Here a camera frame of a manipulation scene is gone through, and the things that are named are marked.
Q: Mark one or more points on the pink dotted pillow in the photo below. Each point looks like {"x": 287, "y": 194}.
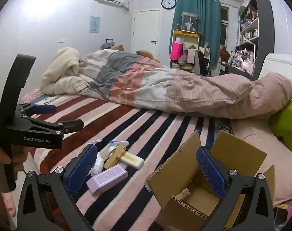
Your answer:
{"x": 30, "y": 94}

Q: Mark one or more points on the black chair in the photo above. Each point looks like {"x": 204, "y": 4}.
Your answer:
{"x": 201, "y": 63}

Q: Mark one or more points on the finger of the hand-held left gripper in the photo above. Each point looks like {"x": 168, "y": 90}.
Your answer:
{"x": 46, "y": 109}
{"x": 72, "y": 125}

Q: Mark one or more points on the brown plush toy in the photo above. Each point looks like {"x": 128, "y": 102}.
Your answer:
{"x": 146, "y": 54}
{"x": 117, "y": 48}
{"x": 224, "y": 53}

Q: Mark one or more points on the cream box with yellow label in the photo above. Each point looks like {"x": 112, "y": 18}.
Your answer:
{"x": 133, "y": 161}

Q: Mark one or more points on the purple rectangular box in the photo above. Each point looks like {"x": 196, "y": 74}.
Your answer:
{"x": 105, "y": 179}

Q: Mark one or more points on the teal curtain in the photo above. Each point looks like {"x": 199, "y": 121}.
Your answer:
{"x": 208, "y": 24}

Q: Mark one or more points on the wall poster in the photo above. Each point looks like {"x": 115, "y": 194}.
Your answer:
{"x": 94, "y": 24}

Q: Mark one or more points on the cream fluffy blanket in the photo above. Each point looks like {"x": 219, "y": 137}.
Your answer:
{"x": 64, "y": 62}

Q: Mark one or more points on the pink and grey quilt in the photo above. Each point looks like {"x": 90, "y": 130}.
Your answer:
{"x": 184, "y": 89}

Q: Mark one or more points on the glass display case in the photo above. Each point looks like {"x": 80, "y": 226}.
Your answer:
{"x": 189, "y": 21}

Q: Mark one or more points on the yellow desk shelf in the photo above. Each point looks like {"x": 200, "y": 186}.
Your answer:
{"x": 185, "y": 35}

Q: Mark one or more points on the white door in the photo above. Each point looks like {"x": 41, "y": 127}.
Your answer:
{"x": 146, "y": 33}

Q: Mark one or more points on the dark bookshelf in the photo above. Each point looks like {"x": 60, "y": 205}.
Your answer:
{"x": 266, "y": 28}

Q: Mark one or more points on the beige clothing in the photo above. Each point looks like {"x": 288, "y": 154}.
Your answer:
{"x": 68, "y": 85}

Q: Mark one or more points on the pink bag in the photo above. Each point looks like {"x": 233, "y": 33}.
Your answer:
{"x": 176, "y": 51}

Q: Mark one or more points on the window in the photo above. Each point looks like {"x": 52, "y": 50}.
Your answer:
{"x": 224, "y": 24}

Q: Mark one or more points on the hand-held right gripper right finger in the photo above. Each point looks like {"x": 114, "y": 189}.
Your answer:
{"x": 212, "y": 173}

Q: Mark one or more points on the black wall clock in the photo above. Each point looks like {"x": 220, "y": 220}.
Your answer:
{"x": 168, "y": 3}

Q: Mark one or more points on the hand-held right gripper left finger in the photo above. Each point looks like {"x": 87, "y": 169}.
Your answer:
{"x": 80, "y": 168}

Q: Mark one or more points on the green pillow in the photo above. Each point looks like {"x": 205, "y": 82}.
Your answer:
{"x": 288, "y": 125}

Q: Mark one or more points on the striped fleece blanket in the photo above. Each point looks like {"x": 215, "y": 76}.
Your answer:
{"x": 148, "y": 130}

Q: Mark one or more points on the colourful printed cloth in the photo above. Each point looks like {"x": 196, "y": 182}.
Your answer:
{"x": 285, "y": 209}

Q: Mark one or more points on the white headboard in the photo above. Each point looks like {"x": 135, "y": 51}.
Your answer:
{"x": 280, "y": 62}

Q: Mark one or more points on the grey suitcase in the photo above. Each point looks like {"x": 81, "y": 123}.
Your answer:
{"x": 106, "y": 45}

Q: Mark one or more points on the brown cardboard box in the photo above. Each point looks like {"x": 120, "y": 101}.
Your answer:
{"x": 174, "y": 163}

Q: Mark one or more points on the white and blue tape dispenser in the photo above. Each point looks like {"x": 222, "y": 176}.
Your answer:
{"x": 111, "y": 149}

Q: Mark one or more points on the white plastic piece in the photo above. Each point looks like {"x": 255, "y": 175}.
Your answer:
{"x": 97, "y": 163}

